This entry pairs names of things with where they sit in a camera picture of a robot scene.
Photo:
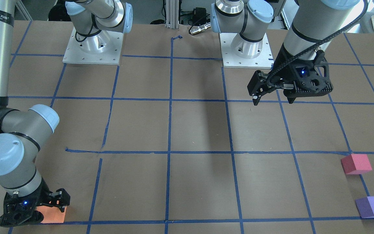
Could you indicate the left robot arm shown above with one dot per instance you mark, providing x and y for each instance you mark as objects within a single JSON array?
[{"x": 314, "y": 26}]

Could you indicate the aluminium frame post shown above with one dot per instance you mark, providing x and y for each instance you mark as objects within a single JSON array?
[{"x": 172, "y": 13}]

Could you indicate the purple foam cube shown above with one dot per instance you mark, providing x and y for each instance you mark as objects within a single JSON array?
[{"x": 365, "y": 207}]

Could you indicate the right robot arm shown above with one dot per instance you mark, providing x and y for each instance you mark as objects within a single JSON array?
[{"x": 22, "y": 133}]

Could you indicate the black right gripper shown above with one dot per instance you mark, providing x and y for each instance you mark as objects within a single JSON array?
[{"x": 45, "y": 194}]

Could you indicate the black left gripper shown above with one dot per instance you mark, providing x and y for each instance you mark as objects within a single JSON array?
[{"x": 283, "y": 62}]

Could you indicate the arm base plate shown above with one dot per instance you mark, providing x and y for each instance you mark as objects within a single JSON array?
[
  {"x": 248, "y": 52},
  {"x": 102, "y": 49}
]

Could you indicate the pink foam cube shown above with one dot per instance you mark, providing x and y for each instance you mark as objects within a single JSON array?
[{"x": 356, "y": 164}]

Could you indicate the orange foam cube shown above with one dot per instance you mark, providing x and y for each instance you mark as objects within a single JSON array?
[{"x": 51, "y": 214}]

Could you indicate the silver cable connector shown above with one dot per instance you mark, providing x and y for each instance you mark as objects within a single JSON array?
[{"x": 194, "y": 30}]

